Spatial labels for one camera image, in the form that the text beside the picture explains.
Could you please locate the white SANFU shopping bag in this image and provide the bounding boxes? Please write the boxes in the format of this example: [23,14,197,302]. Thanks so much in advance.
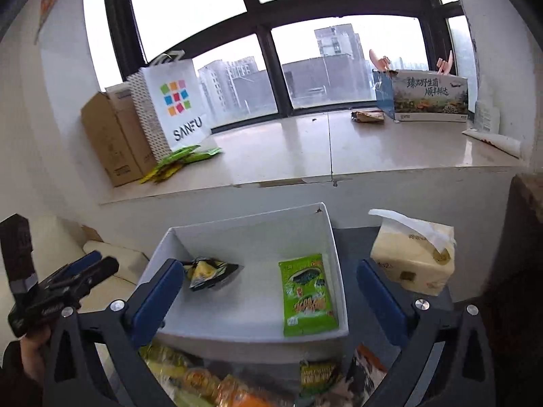
[127,50,211,161]

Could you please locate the green seaweed snack packet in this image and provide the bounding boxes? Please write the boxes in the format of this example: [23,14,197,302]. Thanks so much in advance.
[279,254,339,337]

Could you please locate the yellow tissue pack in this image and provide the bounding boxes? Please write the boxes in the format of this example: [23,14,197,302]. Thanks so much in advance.
[368,209,456,297]

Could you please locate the person's left hand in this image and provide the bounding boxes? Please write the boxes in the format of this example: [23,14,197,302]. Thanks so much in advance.
[19,326,51,386]

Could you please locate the cat print snack bag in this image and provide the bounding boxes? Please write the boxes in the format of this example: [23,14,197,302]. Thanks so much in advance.
[345,344,388,407]

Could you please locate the black window frame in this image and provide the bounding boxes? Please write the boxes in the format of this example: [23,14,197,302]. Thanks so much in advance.
[104,0,464,133]

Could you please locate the white sofa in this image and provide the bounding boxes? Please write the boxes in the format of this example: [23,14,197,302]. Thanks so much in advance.
[25,214,150,378]

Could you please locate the green yellow packets pile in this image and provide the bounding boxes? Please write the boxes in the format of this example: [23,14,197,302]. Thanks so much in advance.
[140,145,222,184]

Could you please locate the brown packet on sill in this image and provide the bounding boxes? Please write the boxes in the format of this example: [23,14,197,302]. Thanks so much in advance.
[351,109,385,123]

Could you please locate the green garlic pea snack bag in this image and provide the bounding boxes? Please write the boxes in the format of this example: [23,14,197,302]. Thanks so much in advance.
[300,360,341,398]

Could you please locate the brown cardboard box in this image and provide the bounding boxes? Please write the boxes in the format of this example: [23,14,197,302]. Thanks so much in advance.
[81,83,156,187]

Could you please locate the orange snack packet in box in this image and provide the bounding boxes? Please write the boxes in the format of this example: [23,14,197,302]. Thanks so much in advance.
[181,368,273,407]

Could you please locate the white storage box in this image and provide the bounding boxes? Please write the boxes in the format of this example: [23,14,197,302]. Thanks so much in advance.
[139,203,349,365]

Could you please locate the white rolled paper on sill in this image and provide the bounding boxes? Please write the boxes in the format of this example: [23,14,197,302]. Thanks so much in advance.
[462,129,522,159]

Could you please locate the printed gift box on sill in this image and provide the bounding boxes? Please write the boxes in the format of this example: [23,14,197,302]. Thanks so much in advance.
[372,70,469,122]

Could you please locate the black yellow snack packet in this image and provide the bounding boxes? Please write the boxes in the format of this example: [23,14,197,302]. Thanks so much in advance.
[181,256,239,292]

